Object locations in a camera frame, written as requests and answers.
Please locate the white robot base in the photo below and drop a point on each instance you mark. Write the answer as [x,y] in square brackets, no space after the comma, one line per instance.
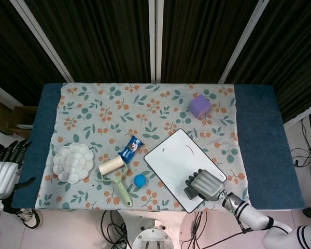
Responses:
[153,236]

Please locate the black pleated curtain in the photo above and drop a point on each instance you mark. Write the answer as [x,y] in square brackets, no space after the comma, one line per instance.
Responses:
[106,39]

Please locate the green lint roller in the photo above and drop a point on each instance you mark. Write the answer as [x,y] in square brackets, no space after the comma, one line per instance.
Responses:
[123,192]

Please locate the blue felt table cover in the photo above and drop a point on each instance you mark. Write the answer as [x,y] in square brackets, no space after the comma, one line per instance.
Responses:
[261,129]

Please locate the white dry-erase board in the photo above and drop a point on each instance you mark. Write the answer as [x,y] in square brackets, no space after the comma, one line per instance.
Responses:
[171,160]

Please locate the blue cookie packet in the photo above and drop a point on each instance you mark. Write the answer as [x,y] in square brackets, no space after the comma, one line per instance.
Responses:
[130,149]

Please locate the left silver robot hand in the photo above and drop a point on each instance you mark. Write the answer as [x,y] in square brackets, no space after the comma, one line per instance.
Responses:
[2,179]

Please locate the purple foam cube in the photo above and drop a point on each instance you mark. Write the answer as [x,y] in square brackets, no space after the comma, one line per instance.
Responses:
[199,106]

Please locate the floral patterned tablecloth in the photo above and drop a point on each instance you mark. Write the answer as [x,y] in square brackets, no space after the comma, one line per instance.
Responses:
[145,103]

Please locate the black caster wheel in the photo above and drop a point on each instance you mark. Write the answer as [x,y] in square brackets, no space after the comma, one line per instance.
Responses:
[309,212]

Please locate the open cardboard box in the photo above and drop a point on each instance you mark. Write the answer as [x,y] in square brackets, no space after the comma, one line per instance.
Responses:
[20,116]

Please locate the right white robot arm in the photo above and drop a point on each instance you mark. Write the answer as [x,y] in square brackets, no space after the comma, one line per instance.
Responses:
[254,219]

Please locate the black and white sneaker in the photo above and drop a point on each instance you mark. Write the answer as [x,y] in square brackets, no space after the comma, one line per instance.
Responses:
[31,219]

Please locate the dark grey board eraser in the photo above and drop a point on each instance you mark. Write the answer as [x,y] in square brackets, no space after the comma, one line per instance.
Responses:
[191,193]

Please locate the white flower-shaped paint palette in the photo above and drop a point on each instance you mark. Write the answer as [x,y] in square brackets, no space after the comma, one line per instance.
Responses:
[73,163]

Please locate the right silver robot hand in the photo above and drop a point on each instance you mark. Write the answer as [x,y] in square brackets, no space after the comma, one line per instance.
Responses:
[208,185]

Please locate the white metal frame post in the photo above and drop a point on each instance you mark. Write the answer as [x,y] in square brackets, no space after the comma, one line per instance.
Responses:
[244,39]
[156,39]
[5,92]
[303,114]
[42,39]

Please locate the blue rubber ball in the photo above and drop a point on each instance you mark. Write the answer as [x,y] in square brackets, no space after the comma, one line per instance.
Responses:
[140,180]

